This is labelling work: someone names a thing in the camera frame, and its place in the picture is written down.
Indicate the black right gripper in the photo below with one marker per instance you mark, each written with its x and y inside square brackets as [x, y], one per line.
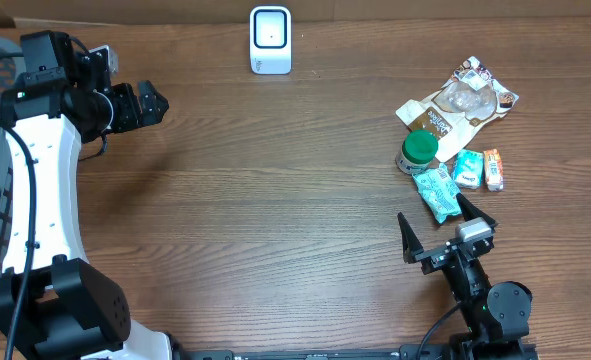
[435, 257]

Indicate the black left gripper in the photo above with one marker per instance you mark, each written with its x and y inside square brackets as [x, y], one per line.
[133, 117]

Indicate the teal snack packet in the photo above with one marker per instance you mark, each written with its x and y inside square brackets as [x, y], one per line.
[438, 190]

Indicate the teal tissue pack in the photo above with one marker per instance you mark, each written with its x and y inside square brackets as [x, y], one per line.
[468, 169]

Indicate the orange snack packet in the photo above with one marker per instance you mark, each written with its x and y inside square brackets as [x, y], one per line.
[493, 170]

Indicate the green lid white jar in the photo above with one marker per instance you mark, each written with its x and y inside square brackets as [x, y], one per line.
[416, 152]

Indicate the beige brown snack pouch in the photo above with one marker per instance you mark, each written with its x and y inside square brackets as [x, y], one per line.
[471, 98]

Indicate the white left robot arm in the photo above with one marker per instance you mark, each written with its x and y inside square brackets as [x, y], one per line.
[53, 303]

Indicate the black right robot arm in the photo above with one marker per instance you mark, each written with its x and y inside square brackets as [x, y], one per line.
[496, 316]

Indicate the white barcode scanner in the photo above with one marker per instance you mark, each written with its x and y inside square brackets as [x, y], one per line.
[270, 40]

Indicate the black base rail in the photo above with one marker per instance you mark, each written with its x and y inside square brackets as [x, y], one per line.
[325, 355]

